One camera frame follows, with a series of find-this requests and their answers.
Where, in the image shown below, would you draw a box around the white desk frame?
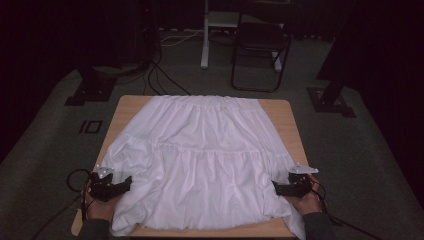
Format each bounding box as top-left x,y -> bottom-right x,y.
200,0 -> 284,73

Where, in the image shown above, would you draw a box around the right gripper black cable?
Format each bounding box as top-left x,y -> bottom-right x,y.
311,181 -> 381,240

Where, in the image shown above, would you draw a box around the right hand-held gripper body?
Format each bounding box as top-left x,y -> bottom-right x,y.
287,163 -> 319,198

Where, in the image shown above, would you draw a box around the person's left hand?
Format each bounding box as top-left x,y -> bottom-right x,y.
82,186 -> 118,222

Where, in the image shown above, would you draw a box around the black floor cable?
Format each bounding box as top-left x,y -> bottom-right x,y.
153,61 -> 193,97
143,63 -> 164,96

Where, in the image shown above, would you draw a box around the white floor cable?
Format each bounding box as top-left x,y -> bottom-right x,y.
159,29 -> 205,47

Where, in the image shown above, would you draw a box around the dark equipment rack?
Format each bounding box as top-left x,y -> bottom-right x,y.
119,0 -> 160,68

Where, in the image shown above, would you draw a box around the black folding chair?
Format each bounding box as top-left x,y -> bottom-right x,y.
230,1 -> 293,94

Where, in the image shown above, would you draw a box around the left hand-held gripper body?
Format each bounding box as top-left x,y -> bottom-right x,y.
89,166 -> 116,203

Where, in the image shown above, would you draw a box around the person's right hand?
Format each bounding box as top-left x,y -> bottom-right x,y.
285,174 -> 323,216

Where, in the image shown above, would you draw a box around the white skirt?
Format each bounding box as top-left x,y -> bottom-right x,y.
99,94 -> 306,240

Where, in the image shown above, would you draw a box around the black stand base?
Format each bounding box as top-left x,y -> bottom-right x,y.
306,74 -> 357,118
64,64 -> 118,107

